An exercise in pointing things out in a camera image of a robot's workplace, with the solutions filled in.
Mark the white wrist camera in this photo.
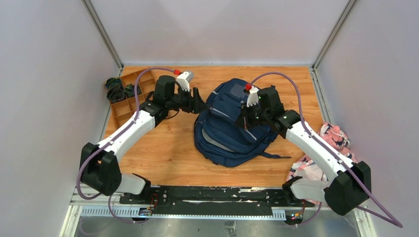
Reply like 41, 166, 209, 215
176, 71, 194, 92
245, 84, 259, 108

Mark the green rolled band in tray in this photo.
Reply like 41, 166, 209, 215
124, 84, 140, 98

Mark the aluminium slotted rail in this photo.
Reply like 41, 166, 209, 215
70, 186, 288, 220

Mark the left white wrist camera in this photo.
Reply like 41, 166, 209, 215
176, 71, 194, 92

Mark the navy blue backpack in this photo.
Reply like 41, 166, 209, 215
193, 78, 281, 167

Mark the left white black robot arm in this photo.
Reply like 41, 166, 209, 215
76, 71, 207, 204

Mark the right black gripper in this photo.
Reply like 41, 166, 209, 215
235, 101, 271, 130

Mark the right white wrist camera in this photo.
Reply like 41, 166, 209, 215
245, 84, 259, 108

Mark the wooden compartment tray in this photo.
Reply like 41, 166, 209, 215
110, 70, 156, 129

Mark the black rolled band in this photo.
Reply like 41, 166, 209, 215
107, 87, 126, 104

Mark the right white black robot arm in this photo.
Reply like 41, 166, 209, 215
235, 83, 371, 216

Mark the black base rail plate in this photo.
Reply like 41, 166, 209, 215
119, 186, 314, 217

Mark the pink patterned cloth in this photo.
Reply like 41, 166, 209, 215
286, 122, 358, 181

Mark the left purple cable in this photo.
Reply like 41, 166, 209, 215
76, 67, 181, 225

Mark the dark green rolled band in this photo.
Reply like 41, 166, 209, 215
105, 77, 124, 91

